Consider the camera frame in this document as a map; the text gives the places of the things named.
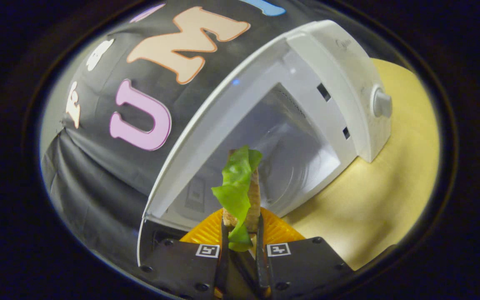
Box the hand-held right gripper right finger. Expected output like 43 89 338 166
256 207 354 298

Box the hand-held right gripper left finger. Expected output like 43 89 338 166
138 207 229 300

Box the toast lettuce sandwich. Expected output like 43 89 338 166
211 145 263 253

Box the white microwave oven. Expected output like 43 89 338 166
137 20 393 267

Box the black backdrop cloth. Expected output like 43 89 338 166
40 0 290 267

